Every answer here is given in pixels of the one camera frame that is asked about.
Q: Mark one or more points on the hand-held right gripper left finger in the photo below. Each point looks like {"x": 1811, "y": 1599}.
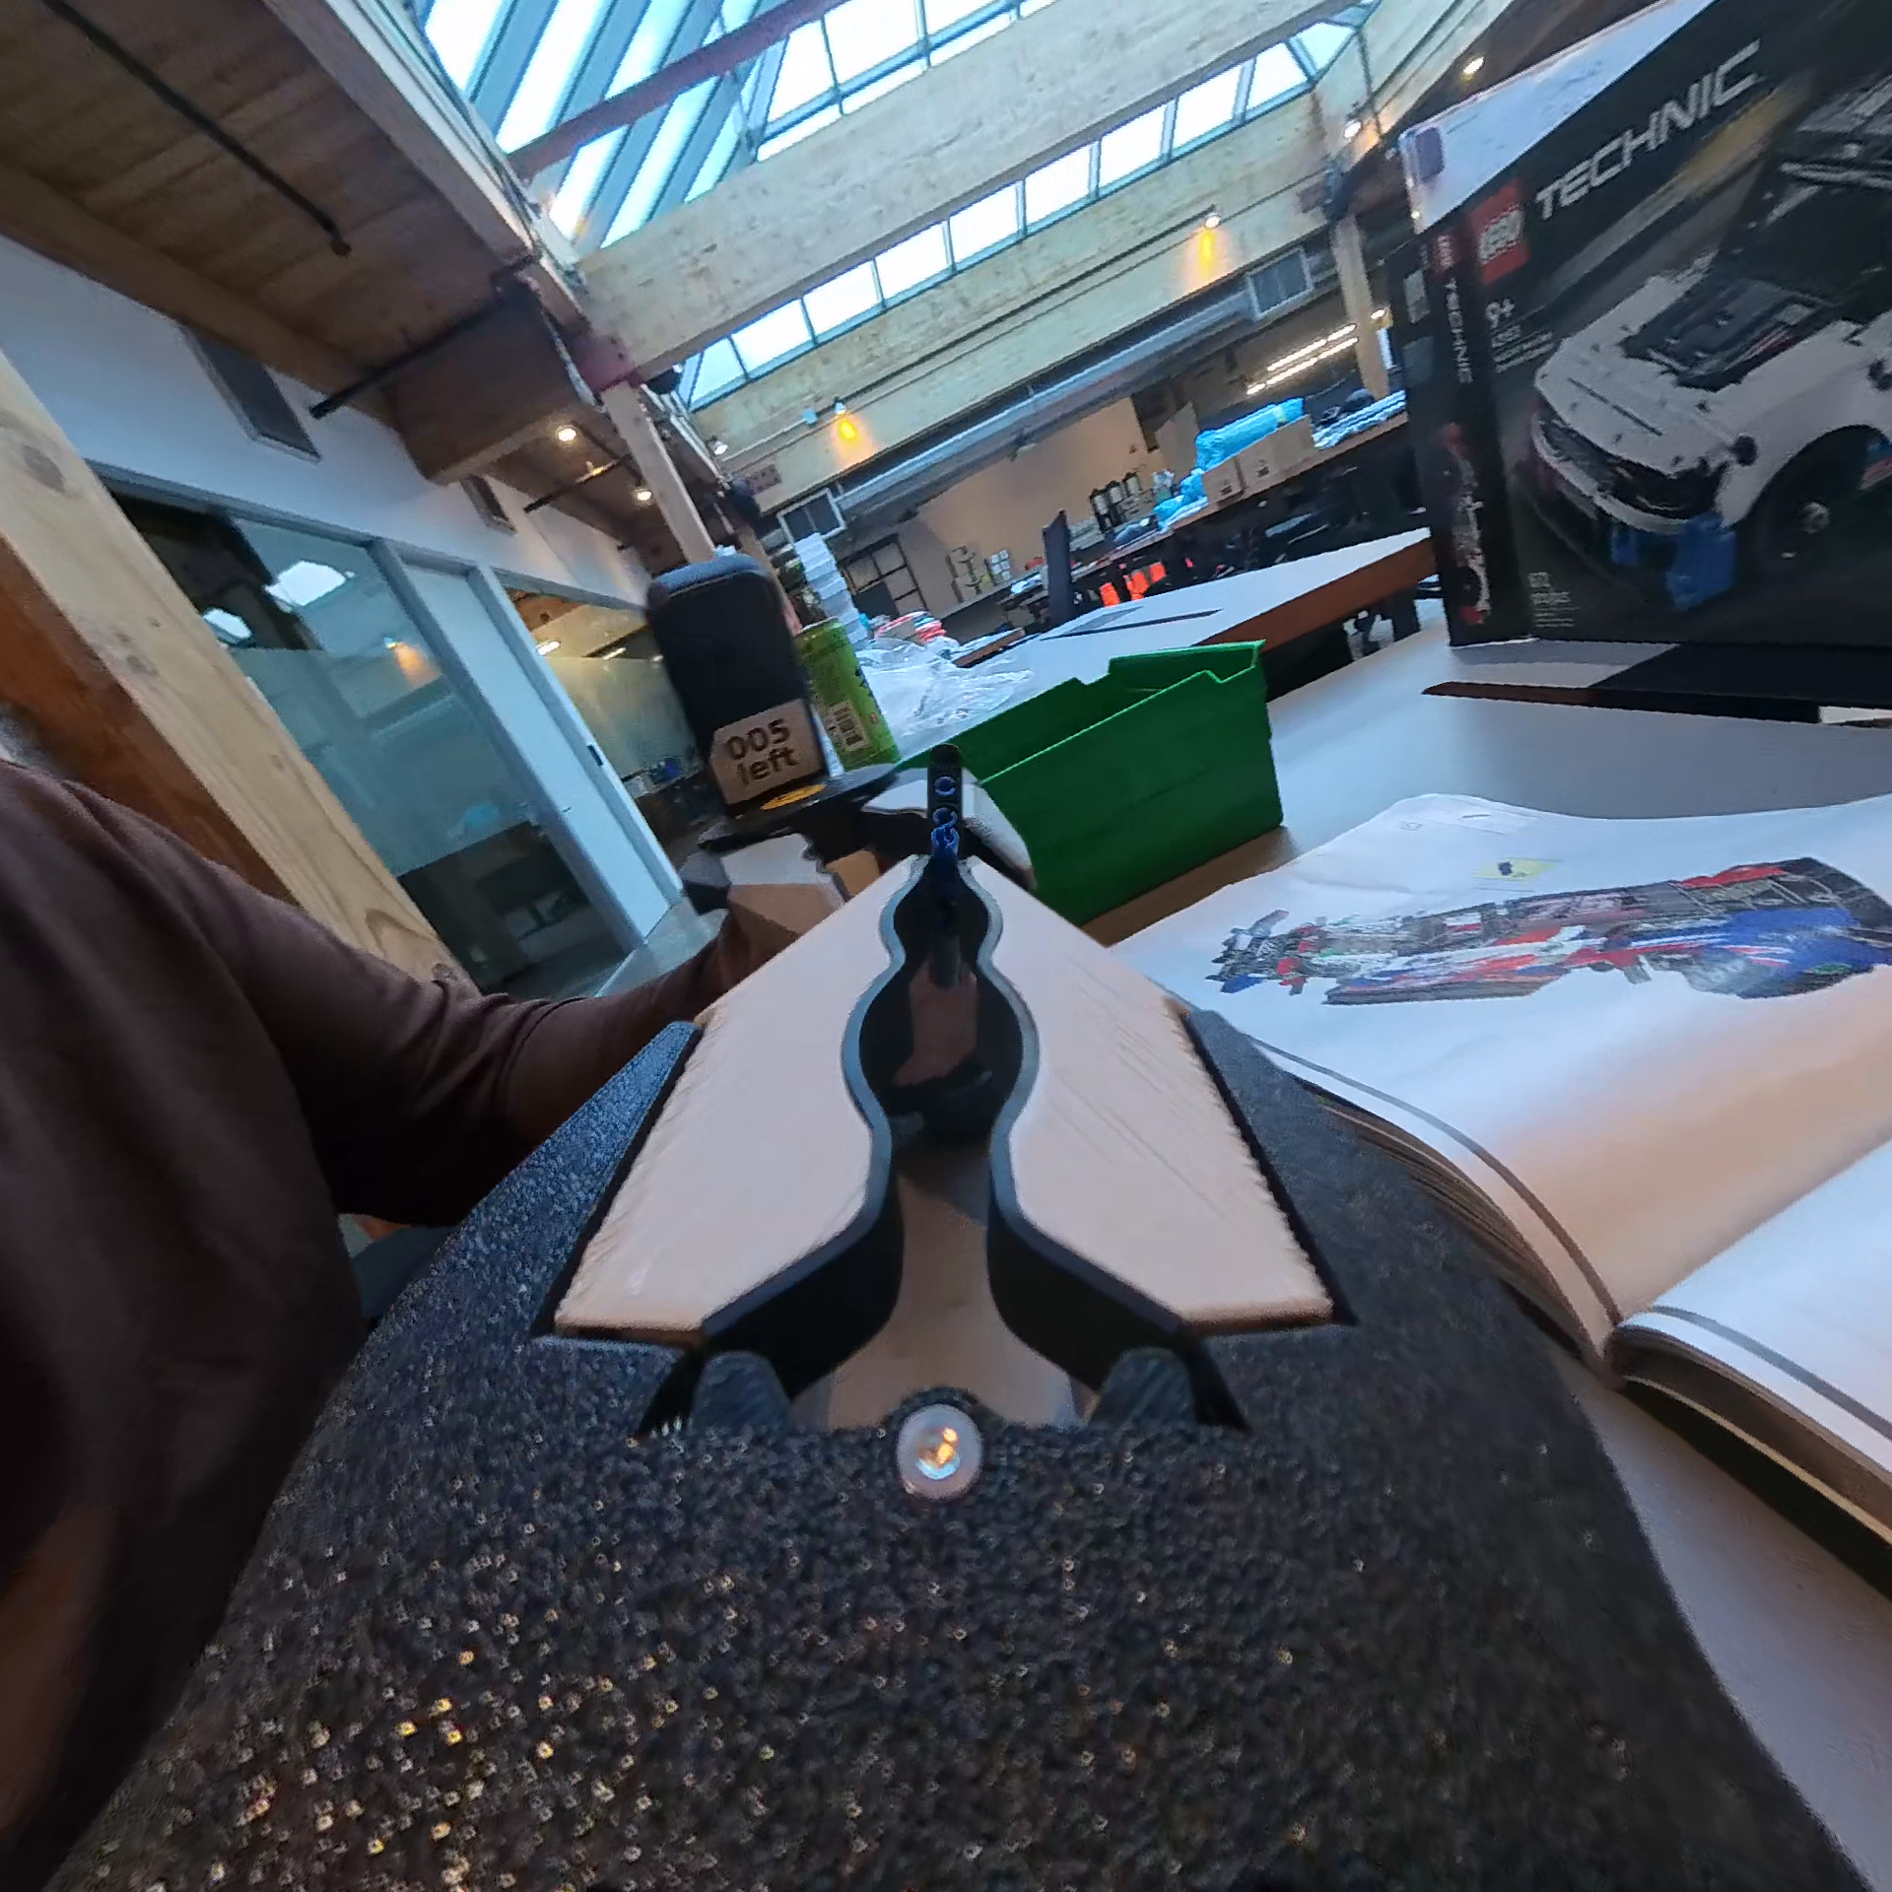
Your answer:
{"x": 740, "y": 1155}

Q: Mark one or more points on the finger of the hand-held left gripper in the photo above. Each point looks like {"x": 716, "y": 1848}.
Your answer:
{"x": 887, "y": 852}
{"x": 998, "y": 835}

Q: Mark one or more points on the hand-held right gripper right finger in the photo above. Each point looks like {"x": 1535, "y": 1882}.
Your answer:
{"x": 1153, "y": 1170}

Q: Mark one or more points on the black beam with blue pins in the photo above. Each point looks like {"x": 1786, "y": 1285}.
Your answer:
{"x": 947, "y": 830}

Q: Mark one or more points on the person's left forearm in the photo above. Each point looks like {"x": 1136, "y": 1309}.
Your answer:
{"x": 517, "y": 1064}

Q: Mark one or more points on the white desk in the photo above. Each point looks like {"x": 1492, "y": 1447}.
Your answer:
{"x": 1404, "y": 741}

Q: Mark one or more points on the green drink can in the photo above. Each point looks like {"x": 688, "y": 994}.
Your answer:
{"x": 842, "y": 688}

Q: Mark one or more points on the clear plastic bags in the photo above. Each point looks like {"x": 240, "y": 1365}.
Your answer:
{"x": 947, "y": 688}

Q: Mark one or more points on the green plastic bin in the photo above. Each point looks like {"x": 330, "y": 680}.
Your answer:
{"x": 1153, "y": 768}

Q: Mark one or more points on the black monitor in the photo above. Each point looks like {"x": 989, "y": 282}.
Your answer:
{"x": 1057, "y": 571}

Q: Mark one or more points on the long white background table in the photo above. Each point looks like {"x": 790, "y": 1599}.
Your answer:
{"x": 1270, "y": 586}

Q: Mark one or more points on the open instruction booklet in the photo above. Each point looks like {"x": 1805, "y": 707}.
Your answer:
{"x": 1552, "y": 1064}

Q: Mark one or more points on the person's brown clothed torso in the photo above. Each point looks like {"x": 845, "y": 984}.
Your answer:
{"x": 133, "y": 1257}

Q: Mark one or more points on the dark flat board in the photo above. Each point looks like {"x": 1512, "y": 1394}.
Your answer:
{"x": 1701, "y": 684}

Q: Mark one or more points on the toy car set box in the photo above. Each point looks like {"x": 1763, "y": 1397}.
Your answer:
{"x": 1655, "y": 369}

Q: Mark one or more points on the wooden post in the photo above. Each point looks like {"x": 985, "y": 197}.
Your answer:
{"x": 176, "y": 697}

